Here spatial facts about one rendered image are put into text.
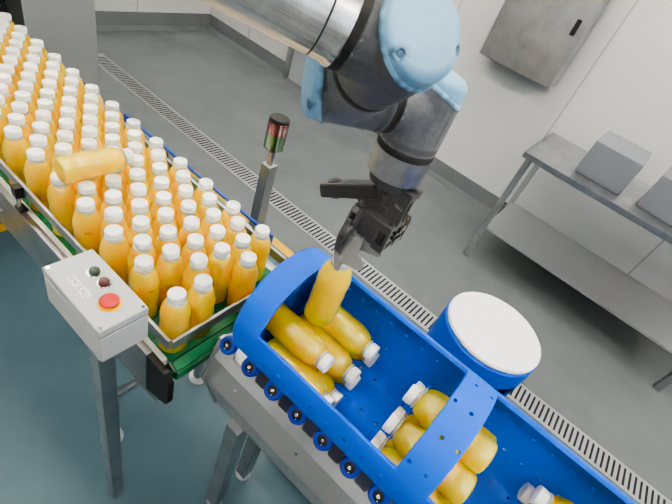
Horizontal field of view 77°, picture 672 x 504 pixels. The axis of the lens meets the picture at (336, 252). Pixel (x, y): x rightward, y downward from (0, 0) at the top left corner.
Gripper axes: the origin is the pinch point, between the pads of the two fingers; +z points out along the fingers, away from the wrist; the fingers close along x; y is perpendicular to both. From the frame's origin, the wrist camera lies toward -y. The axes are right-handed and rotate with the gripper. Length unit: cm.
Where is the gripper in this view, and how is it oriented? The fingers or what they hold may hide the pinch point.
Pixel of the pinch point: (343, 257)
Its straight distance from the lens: 79.9
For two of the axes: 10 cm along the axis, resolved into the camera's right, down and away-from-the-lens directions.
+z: -3.0, 7.2, 6.2
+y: 7.4, 5.9, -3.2
